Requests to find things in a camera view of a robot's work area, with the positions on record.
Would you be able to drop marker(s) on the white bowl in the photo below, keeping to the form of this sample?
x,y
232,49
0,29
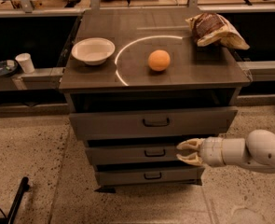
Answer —
x,y
93,51

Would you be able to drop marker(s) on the white paper cup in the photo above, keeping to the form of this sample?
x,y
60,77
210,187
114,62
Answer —
x,y
25,61

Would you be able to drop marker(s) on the grey bottom drawer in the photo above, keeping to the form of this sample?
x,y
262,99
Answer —
x,y
148,176

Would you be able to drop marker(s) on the grey drawer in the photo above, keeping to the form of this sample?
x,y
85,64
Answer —
x,y
152,123
148,176
131,154

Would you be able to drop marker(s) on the black stand leg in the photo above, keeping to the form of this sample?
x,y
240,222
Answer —
x,y
10,217

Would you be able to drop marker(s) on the grey top drawer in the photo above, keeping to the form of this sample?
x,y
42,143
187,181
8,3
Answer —
x,y
152,123

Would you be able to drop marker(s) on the dark round plate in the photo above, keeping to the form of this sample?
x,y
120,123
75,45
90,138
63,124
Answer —
x,y
8,68

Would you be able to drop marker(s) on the orange fruit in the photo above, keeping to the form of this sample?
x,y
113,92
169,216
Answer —
x,y
159,60

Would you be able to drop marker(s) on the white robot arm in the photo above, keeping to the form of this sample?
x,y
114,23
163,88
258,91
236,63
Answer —
x,y
256,152

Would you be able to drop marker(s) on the brown chip bag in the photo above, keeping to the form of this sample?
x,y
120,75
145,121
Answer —
x,y
212,28

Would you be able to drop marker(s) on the grey middle drawer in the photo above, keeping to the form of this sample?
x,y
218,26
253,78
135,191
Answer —
x,y
131,154

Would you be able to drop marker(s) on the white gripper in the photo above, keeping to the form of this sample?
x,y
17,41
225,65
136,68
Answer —
x,y
212,151

